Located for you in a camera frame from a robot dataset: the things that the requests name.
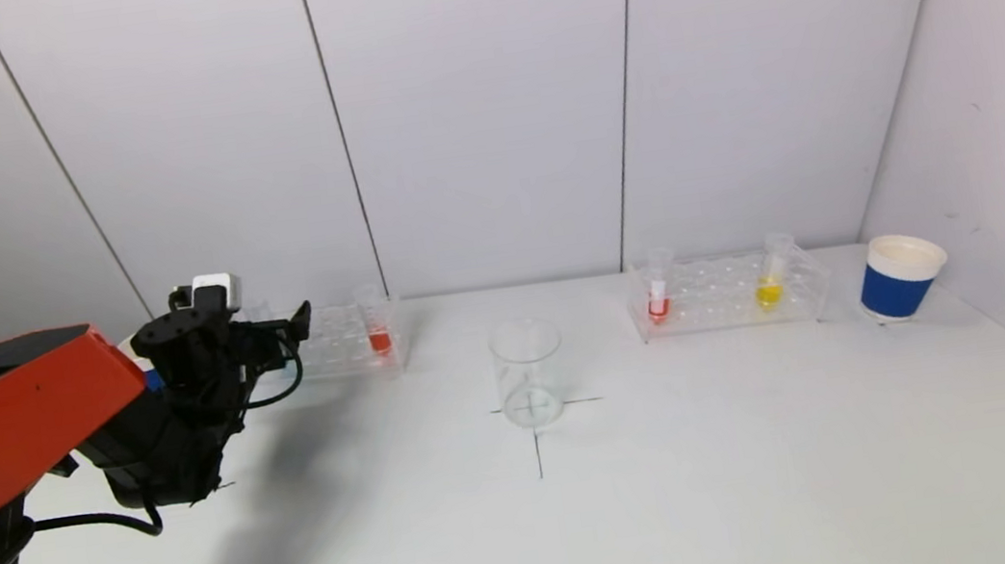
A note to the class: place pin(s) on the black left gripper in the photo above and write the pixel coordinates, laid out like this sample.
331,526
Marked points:
259,348

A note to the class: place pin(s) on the test tube with yellow pigment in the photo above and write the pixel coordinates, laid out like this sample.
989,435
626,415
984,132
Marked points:
767,294

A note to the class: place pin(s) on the red pigment tube, white label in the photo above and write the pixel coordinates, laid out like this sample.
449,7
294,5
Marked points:
657,297

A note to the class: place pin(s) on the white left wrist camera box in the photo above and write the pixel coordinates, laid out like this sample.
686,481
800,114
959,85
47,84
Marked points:
214,291

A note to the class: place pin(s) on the clear acrylic test tube rack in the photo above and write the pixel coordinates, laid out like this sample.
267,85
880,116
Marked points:
718,297
341,342

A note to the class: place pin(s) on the clear glass beaker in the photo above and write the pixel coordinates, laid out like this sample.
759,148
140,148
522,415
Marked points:
530,385

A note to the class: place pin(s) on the test tube with orange-red pigment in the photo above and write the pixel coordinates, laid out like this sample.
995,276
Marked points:
380,341

